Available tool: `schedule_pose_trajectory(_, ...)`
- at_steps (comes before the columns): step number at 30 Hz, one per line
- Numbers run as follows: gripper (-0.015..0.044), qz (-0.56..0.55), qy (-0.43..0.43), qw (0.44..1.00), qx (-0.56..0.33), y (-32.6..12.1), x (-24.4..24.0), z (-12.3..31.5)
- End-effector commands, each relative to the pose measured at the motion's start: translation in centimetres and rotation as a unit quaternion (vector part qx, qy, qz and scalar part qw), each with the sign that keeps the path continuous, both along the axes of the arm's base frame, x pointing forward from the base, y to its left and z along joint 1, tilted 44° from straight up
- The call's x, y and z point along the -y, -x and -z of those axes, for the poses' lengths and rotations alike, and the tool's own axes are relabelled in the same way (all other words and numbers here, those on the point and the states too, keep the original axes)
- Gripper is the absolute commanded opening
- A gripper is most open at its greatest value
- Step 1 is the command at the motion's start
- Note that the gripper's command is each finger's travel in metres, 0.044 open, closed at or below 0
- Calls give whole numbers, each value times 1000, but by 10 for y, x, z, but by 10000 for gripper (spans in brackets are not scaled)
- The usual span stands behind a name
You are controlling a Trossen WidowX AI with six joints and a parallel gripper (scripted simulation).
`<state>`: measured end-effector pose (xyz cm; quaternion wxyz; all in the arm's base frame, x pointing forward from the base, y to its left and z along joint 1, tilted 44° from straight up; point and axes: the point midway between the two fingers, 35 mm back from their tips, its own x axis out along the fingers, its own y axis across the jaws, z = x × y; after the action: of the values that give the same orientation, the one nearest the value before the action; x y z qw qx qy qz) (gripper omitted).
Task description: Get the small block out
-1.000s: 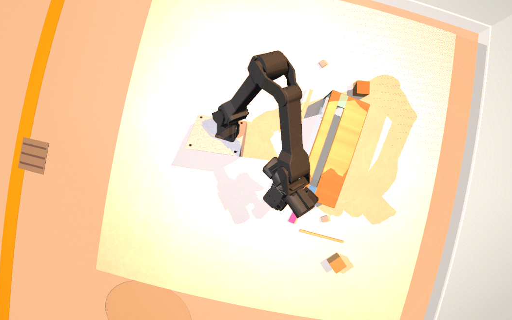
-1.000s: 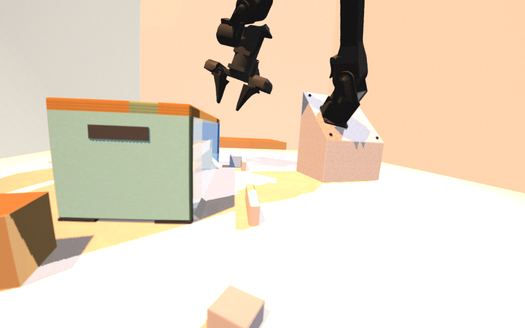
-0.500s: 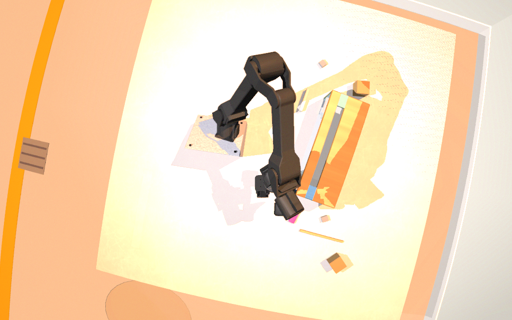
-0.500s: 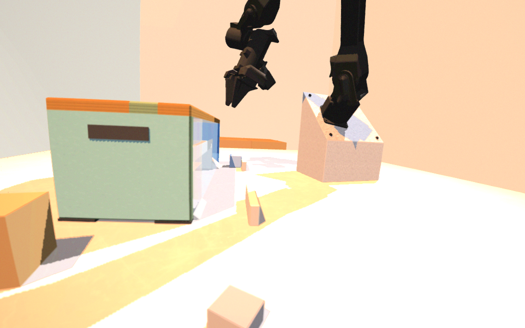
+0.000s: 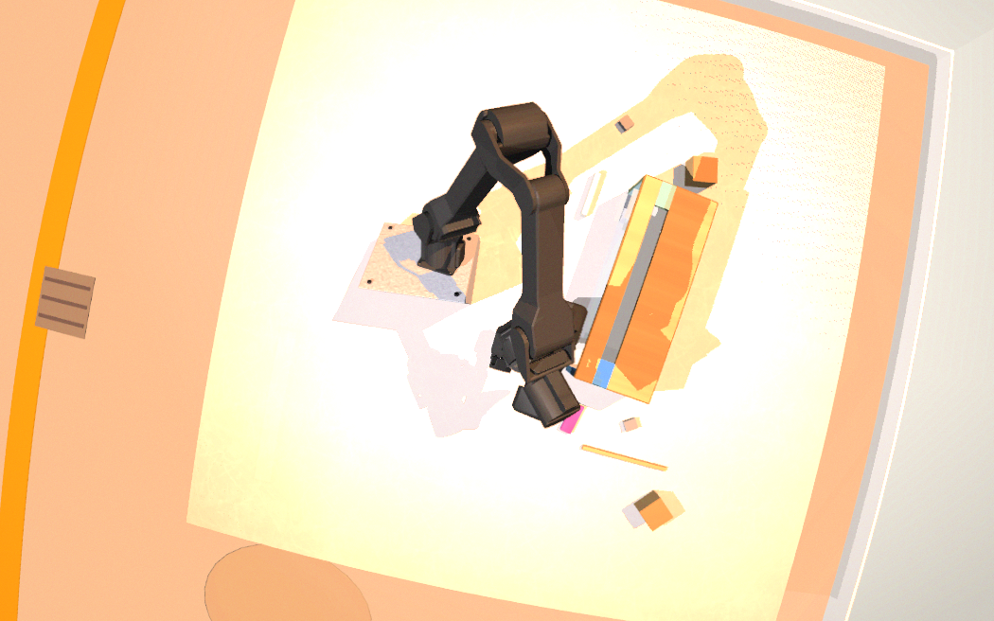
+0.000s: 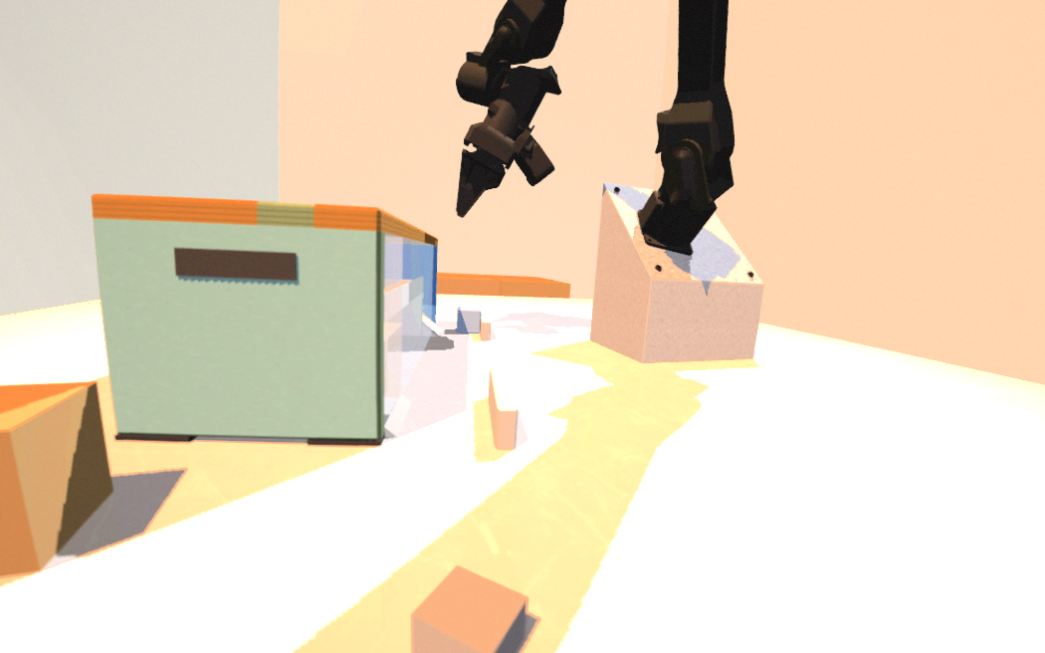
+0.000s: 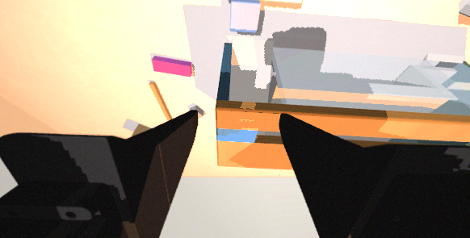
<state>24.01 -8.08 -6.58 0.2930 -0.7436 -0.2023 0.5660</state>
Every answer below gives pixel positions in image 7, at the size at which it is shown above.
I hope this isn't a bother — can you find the pale orange thin bar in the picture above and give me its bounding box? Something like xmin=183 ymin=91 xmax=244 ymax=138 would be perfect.
xmin=149 ymin=81 xmax=172 ymax=121

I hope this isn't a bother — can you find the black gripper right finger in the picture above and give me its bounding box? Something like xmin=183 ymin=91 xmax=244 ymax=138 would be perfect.
xmin=279 ymin=113 xmax=470 ymax=238

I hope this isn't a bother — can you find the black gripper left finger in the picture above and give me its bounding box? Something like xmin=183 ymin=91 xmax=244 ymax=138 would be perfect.
xmin=0 ymin=110 xmax=199 ymax=238

